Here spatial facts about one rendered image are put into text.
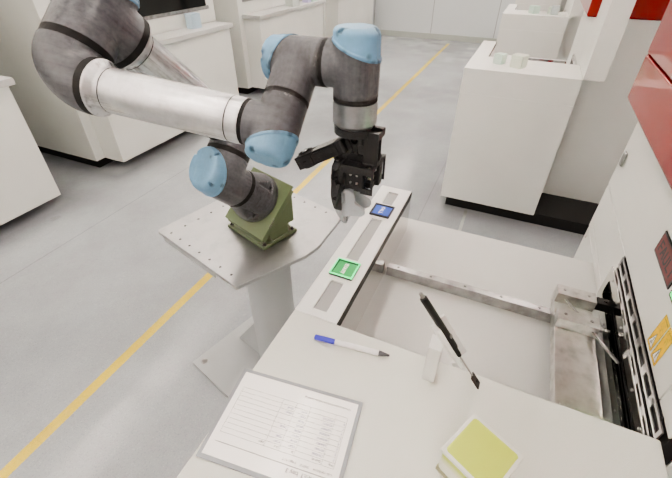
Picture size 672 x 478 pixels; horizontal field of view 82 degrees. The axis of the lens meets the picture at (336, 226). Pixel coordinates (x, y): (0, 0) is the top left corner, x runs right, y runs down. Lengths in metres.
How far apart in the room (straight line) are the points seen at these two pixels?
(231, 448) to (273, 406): 0.08
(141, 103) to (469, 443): 0.69
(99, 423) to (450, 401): 1.56
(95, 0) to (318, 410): 0.76
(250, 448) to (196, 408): 1.22
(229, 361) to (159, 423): 0.35
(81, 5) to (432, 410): 0.87
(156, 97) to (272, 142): 0.20
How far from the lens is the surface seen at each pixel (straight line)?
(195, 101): 0.67
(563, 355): 0.95
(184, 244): 1.27
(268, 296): 1.36
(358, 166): 0.69
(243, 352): 1.95
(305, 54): 0.66
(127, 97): 0.73
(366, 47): 0.63
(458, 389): 0.72
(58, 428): 2.06
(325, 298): 0.83
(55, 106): 3.92
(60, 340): 2.38
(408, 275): 1.06
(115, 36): 0.85
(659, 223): 1.00
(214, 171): 1.02
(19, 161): 3.29
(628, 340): 0.96
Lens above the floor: 1.56
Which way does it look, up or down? 36 degrees down
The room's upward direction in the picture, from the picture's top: straight up
